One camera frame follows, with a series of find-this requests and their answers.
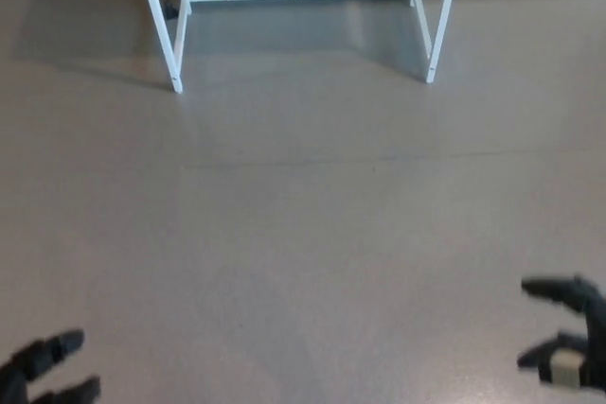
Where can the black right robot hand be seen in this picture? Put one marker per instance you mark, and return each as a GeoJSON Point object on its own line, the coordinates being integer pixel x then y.
{"type": "Point", "coordinates": [595, 328]}

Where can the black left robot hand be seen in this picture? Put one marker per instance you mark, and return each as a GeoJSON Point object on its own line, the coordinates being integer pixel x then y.
{"type": "Point", "coordinates": [33, 361]}

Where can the small black floor object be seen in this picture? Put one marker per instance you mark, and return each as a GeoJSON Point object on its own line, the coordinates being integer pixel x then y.
{"type": "Point", "coordinates": [169, 9]}

